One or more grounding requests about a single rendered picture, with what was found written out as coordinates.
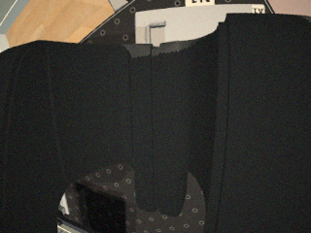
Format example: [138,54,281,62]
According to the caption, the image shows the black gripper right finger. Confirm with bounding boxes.
[155,13,311,233]

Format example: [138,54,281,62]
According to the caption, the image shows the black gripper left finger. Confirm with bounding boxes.
[0,40,157,233]

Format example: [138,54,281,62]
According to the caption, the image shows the black perforated breadboard plate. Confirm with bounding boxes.
[63,0,206,233]

